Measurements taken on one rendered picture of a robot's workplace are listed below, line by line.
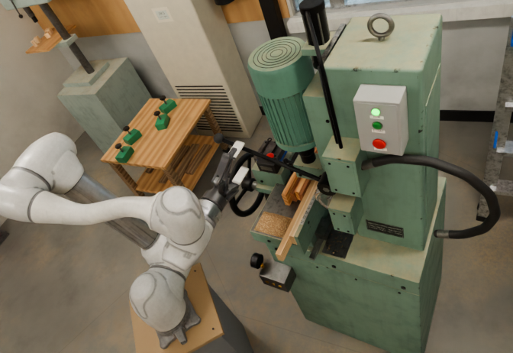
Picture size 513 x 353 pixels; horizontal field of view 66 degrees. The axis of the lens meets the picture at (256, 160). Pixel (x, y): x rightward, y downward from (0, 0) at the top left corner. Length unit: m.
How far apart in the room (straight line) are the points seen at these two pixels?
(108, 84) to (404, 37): 2.70
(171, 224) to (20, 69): 3.25
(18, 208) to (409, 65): 1.11
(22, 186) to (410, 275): 1.22
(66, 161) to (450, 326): 1.80
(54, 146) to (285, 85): 0.78
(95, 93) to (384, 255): 2.50
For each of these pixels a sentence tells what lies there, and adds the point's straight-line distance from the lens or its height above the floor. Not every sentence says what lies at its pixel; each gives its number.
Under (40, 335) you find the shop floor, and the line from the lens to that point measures 3.06.
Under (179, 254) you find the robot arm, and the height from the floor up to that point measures 1.20.
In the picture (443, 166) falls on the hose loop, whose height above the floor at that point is 1.28.
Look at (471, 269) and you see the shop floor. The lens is 2.32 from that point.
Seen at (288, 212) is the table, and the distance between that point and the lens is 1.44.
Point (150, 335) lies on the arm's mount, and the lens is 1.77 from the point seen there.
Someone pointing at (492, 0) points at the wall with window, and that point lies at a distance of 2.49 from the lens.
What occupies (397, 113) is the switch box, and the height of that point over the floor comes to 1.45.
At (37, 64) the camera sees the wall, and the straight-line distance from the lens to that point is 4.18.
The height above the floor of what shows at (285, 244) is 0.94.
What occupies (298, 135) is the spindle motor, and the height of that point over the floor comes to 1.24.
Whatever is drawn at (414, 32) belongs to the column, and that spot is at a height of 1.52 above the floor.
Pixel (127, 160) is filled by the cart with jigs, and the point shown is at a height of 0.53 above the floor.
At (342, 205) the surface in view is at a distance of 1.19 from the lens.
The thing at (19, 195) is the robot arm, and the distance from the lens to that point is 1.34.
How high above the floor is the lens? 2.03
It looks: 43 degrees down
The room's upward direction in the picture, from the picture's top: 24 degrees counter-clockwise
